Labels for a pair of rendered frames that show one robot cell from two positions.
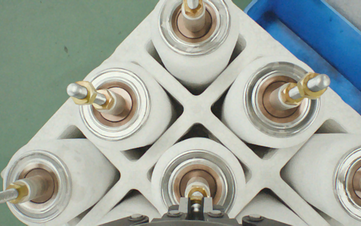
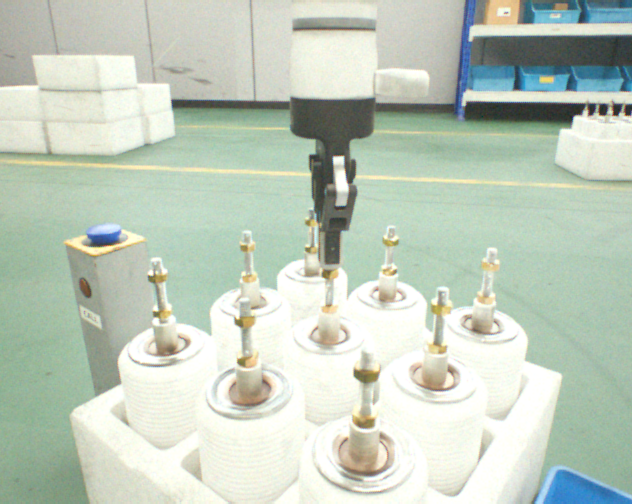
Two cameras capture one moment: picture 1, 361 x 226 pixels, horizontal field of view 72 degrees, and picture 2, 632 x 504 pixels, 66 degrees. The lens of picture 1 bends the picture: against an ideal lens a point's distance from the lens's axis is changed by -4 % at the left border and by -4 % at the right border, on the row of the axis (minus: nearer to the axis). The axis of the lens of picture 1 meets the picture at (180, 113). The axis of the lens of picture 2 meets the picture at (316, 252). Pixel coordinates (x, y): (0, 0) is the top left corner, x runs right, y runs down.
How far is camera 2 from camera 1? 0.46 m
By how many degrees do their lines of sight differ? 64
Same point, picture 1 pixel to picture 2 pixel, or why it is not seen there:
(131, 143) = (357, 305)
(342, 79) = not seen: outside the picture
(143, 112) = (386, 305)
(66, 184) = (316, 279)
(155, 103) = (396, 313)
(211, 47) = (462, 332)
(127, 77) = (411, 297)
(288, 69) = (468, 377)
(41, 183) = (316, 268)
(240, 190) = (332, 358)
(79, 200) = (304, 289)
